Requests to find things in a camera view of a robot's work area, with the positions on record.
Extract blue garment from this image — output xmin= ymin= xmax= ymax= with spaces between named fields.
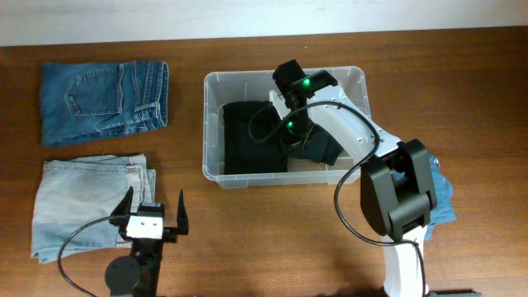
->
xmin=391 ymin=153 xmax=458 ymax=241

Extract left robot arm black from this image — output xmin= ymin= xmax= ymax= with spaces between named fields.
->
xmin=105 ymin=187 xmax=189 ymax=296

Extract black garment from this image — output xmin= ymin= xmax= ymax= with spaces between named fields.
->
xmin=223 ymin=101 xmax=288 ymax=175

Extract light blue folded jeans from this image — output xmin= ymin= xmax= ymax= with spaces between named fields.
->
xmin=31 ymin=154 xmax=157 ymax=264

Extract clear plastic storage bin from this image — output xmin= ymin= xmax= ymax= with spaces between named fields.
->
xmin=202 ymin=70 xmax=361 ymax=189

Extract dark blue folded jeans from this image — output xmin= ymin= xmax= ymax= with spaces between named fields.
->
xmin=40 ymin=60 xmax=169 ymax=147

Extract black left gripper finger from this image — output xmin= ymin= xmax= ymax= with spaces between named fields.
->
xmin=109 ymin=186 xmax=134 ymax=225
xmin=177 ymin=190 xmax=189 ymax=235

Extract dark navy garment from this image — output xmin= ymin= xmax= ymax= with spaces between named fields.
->
xmin=288 ymin=125 xmax=343 ymax=166

